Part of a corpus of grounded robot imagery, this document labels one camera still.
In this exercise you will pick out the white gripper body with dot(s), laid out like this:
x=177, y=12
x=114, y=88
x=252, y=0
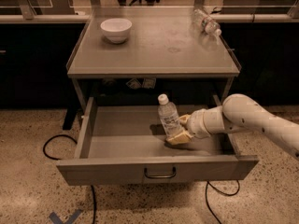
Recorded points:
x=195, y=124

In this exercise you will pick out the clear blue-label water bottle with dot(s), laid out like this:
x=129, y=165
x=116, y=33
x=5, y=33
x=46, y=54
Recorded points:
x=168, y=115

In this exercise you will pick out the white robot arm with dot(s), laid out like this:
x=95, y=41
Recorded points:
x=238, y=112

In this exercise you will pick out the open grey top drawer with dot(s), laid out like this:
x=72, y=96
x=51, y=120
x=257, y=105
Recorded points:
x=116, y=144

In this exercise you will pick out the small lying plastic bottle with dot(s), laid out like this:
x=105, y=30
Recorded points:
x=205, y=23

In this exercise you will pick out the grey metal cabinet table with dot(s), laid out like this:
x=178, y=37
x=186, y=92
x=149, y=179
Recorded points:
x=163, y=43

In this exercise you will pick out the white ceramic bowl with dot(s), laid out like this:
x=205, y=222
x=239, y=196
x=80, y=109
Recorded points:
x=116, y=30

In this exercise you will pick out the blue tape floor marker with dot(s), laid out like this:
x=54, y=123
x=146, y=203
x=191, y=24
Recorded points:
x=70, y=219

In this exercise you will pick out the black metal drawer handle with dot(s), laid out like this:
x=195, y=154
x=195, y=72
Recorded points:
x=160, y=175

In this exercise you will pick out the white horizontal rail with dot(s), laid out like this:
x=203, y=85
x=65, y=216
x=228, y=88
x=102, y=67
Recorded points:
x=222, y=18

